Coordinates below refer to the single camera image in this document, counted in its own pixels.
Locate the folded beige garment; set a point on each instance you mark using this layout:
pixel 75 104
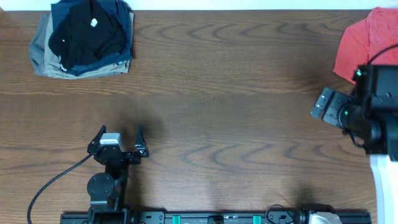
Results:
pixel 80 44

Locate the black t-shirt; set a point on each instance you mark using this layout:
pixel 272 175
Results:
pixel 87 37

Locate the red t-shirt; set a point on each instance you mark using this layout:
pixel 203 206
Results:
pixel 364 39

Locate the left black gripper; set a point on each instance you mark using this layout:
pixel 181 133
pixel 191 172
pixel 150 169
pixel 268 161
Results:
pixel 131 155

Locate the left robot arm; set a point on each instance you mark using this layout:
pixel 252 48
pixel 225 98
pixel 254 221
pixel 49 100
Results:
pixel 107 189

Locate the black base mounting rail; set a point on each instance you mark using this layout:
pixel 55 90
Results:
pixel 274 214

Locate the folded navy blue garment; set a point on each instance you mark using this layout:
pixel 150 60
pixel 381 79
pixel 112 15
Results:
pixel 124 37

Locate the folded grey garment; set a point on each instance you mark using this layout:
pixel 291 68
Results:
pixel 37 46

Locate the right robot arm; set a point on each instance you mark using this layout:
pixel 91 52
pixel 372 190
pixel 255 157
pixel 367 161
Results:
pixel 369 117

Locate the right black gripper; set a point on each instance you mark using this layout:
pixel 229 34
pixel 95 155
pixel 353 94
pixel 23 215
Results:
pixel 328 106

